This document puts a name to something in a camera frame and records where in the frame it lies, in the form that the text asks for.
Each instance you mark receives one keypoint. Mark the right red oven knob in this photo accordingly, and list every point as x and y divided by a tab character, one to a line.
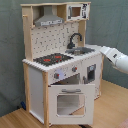
74	69

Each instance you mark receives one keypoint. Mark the grey range hood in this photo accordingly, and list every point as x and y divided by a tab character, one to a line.
48	18

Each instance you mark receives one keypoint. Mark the black toy faucet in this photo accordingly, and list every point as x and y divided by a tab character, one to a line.
73	40

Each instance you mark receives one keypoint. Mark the grey toy sink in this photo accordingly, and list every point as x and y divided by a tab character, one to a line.
79	51

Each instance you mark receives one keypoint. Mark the wooden toy kitchen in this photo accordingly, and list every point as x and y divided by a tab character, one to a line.
46	40

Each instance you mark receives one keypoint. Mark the black stovetop red burners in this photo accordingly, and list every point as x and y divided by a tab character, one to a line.
52	59

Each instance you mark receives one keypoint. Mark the red oven knob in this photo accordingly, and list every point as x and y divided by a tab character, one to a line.
74	69
56	76

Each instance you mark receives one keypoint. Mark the white oven door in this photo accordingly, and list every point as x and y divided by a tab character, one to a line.
71	104

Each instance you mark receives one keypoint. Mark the toy microwave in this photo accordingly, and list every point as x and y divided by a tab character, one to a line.
77	11

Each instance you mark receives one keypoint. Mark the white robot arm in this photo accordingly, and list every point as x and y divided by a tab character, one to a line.
117	58

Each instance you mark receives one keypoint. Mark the left red oven knob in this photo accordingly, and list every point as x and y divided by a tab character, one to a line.
56	76

